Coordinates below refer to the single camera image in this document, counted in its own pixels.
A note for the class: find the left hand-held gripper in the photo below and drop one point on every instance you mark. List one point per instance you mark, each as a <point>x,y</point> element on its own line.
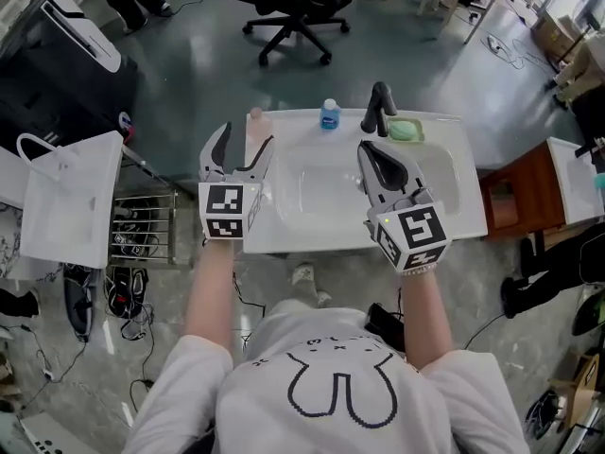
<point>224,211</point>

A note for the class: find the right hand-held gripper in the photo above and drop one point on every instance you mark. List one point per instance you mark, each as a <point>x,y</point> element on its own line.
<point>418,232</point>

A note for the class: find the small beige bottle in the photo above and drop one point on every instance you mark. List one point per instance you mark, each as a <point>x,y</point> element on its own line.
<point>259,123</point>

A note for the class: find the person's right forearm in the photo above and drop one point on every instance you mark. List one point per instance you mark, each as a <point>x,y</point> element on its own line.
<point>425,319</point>

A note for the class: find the person's left forearm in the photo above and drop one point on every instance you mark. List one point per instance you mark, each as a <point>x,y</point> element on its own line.
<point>210,301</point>

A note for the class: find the blue hand soap bottle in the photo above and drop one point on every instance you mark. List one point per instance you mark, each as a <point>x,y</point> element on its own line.
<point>330,118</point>

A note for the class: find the white washbasin sink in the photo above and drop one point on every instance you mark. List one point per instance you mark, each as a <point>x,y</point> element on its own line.
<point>312,239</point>

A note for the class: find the teal and white plastic object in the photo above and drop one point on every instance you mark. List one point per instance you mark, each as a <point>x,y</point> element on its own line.
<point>600,182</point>

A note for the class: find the green soap dish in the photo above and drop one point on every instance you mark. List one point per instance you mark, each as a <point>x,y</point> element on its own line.
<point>404,129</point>

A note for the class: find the black faucet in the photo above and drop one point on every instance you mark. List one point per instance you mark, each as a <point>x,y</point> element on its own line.
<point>375,111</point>

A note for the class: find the brown wooden cabinet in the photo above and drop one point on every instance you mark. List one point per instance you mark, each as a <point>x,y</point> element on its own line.
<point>515,197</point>

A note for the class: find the person's white clog shoe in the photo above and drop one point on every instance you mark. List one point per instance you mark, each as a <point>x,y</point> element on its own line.
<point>323,299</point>
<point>302,274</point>

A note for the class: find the black waist pack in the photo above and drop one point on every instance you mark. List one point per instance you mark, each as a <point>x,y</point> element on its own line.
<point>385,324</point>

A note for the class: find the person's grey trouser leg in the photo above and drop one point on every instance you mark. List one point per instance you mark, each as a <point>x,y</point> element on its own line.
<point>302,301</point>

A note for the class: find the white power strip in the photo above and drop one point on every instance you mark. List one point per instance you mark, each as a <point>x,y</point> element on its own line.
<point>494,44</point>

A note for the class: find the black devices on floor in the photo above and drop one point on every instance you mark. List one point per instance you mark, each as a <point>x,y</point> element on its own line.
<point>123,291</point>

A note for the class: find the white washbasin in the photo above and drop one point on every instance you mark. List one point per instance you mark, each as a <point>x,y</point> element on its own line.
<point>71,215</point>

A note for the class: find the white cabinet basin top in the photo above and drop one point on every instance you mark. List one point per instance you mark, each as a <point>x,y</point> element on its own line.
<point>576,182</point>

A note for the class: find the white faucet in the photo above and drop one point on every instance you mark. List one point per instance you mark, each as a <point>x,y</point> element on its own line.
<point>47,151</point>

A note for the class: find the black machine with white panels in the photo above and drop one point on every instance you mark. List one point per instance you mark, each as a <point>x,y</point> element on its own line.
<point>57,88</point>

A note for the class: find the cardboard boxes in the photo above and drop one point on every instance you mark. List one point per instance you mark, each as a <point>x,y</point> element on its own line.
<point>555,36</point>

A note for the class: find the person's white printed shirt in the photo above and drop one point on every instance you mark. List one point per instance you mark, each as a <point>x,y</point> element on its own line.
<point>340,395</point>

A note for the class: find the steel washbasin frame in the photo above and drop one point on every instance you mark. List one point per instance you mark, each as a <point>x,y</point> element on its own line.
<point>142,230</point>

